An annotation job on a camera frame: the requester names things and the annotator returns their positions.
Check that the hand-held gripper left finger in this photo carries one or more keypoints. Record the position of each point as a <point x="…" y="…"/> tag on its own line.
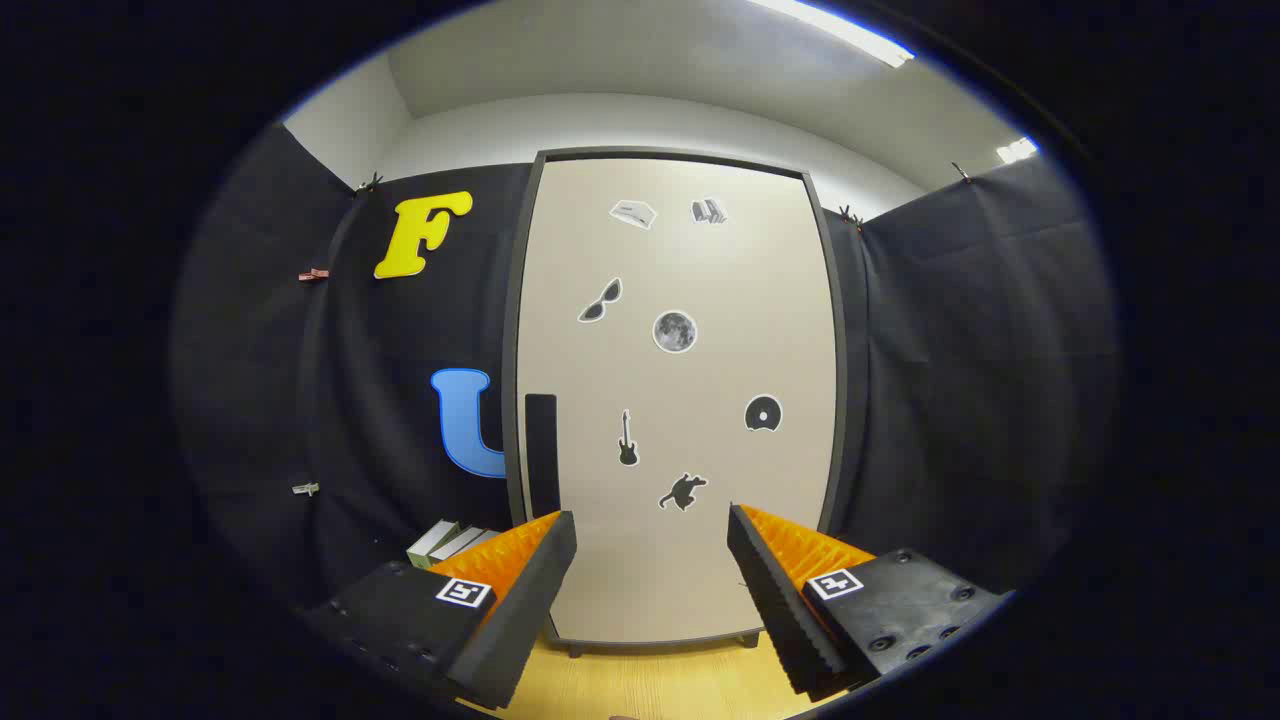
<point x="520" y="620"/>

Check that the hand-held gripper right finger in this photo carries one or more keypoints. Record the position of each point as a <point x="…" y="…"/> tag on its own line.
<point x="780" y="610"/>

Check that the brown book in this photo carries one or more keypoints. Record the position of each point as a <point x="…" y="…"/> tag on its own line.
<point x="458" y="545"/>
<point x="482" y="540"/>

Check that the green book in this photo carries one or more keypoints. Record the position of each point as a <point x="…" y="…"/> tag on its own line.
<point x="432" y="540"/>

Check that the dark grey cabinet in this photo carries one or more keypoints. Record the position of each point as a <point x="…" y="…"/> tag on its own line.
<point x="660" y="642"/>

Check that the black backdrop cloth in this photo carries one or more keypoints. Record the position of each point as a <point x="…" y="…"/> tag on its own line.
<point x="980" y="350"/>

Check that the black cloth clip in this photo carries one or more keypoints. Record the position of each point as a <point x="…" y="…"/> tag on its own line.
<point x="850" y="215"/>
<point x="960" y="172"/>
<point x="368" y="183"/>

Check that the small ceiling light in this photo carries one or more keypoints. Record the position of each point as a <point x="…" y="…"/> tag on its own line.
<point x="1017" y="150"/>

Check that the long ceiling light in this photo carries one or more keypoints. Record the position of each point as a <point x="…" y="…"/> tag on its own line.
<point x="840" y="30"/>

